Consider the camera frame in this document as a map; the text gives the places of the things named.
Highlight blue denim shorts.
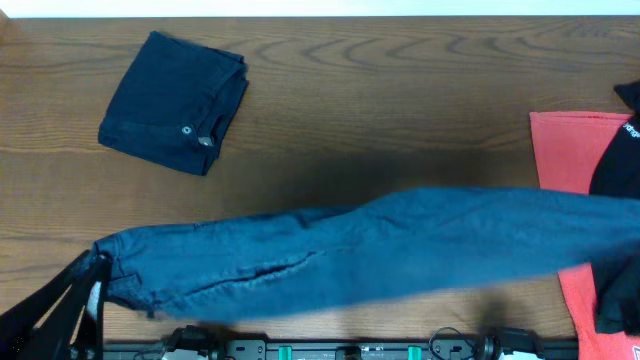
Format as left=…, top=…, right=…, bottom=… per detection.
left=92, top=188, right=639, bottom=323

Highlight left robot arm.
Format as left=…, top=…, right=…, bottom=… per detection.
left=1, top=251, right=112, bottom=360

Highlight folded dark navy shorts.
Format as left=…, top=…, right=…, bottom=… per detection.
left=98, top=31, right=248, bottom=176

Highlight red cloth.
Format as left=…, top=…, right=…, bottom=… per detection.
left=529, top=111, right=639, bottom=360

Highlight black printed garment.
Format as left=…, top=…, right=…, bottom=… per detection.
left=588, top=81, right=640, bottom=336

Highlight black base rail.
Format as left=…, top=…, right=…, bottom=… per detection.
left=101, top=326, right=579, bottom=360

